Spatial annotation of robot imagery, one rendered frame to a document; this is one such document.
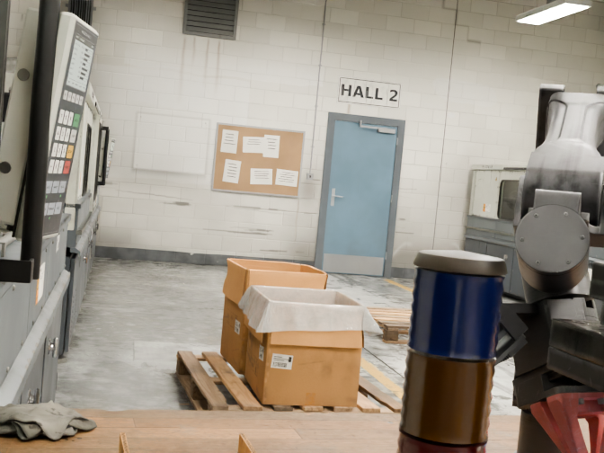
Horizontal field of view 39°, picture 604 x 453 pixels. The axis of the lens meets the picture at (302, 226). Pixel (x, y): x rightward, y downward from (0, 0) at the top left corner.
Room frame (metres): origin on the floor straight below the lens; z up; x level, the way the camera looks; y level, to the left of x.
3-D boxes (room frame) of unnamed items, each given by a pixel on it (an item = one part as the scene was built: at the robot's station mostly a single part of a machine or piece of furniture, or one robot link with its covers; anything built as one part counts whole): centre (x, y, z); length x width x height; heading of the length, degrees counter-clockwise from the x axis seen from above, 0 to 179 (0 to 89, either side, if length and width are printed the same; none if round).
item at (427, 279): (0.36, -0.07, 1.17); 0.04 x 0.04 x 0.03
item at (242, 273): (4.91, 0.13, 0.43); 0.57 x 0.53 x 0.58; 17
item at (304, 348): (4.31, -0.07, 0.40); 0.66 x 0.62 x 0.50; 13
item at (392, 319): (7.35, -1.21, 0.07); 1.20 x 1.00 x 0.14; 104
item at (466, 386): (0.36, -0.07, 1.14); 0.04 x 0.04 x 0.03
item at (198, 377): (4.62, 0.03, 0.07); 1.20 x 1.00 x 0.14; 16
